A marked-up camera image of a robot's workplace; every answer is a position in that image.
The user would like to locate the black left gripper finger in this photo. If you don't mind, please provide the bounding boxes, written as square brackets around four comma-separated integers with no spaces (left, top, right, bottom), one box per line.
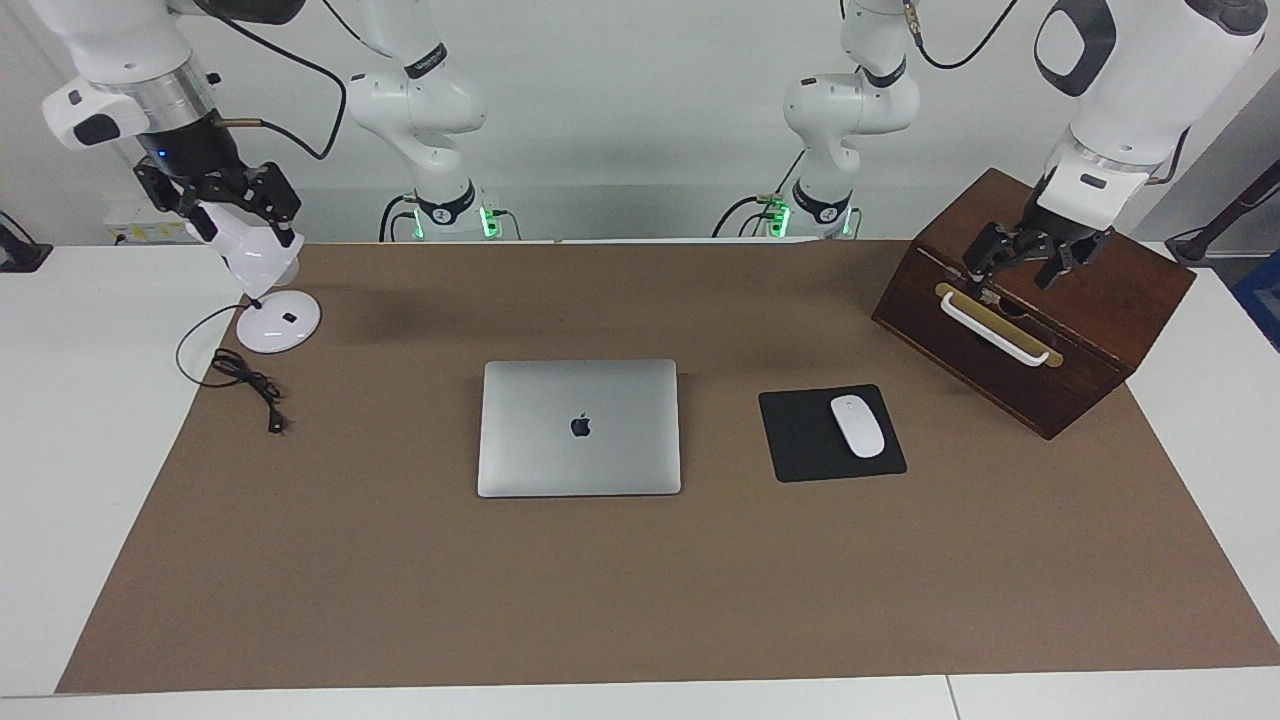
[963,222,1021,296]
[1035,228,1113,291]

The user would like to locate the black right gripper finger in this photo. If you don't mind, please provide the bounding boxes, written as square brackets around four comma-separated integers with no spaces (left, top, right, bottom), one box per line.
[245,162,301,246]
[135,165,218,243]

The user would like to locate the silver laptop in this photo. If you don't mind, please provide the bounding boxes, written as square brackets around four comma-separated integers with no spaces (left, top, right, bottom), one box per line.
[477,359,683,498]

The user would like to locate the white power strip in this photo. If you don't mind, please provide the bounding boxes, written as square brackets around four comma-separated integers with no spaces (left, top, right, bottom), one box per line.
[105,195,196,246]

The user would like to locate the dark brown wooden box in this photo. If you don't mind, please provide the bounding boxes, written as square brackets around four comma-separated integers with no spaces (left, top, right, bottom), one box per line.
[871,167,1197,441]

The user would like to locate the white desk lamp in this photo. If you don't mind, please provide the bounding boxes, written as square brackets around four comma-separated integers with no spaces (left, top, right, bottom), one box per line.
[205,205,323,354]

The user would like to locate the black tripod stand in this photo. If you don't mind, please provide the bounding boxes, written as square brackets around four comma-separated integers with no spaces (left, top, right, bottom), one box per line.
[1165,158,1280,266]

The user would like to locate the blue crate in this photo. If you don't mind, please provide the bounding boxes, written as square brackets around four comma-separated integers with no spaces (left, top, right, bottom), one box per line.
[1230,248,1280,353]

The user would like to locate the white computer mouse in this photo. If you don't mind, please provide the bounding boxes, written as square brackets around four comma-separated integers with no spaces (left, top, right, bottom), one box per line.
[830,395,887,459]

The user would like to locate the black mouse pad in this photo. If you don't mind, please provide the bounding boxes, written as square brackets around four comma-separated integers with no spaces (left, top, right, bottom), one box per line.
[758,384,908,484]

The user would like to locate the brown table mat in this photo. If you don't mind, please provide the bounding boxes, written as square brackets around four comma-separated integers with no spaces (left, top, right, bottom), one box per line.
[55,238,1280,694]

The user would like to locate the white box handle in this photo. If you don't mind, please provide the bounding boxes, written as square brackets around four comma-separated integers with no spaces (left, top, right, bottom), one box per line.
[940,290,1051,368]

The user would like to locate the brass handle plate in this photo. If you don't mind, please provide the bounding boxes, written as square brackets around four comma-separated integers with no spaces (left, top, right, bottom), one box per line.
[935,283,1064,369]

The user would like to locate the black arm base cable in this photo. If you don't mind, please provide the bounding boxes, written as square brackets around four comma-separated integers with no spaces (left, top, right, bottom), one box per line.
[712,150,806,238]
[378,193,421,243]

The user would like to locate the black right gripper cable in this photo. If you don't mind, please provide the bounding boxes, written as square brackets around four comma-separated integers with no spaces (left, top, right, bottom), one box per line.
[215,10,348,161]

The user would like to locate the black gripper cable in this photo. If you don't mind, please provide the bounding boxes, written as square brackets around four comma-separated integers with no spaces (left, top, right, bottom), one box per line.
[215,10,348,161]
[900,0,1021,71]

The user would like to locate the black clamp mount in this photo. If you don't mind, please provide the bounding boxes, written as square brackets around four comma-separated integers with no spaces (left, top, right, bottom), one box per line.
[0,210,53,273]

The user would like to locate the black lamp power cable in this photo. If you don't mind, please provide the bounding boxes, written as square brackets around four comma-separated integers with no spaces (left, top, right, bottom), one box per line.
[176,303,289,435]

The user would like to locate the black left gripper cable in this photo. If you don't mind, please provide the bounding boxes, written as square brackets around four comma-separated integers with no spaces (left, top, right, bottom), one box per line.
[900,0,1021,71]

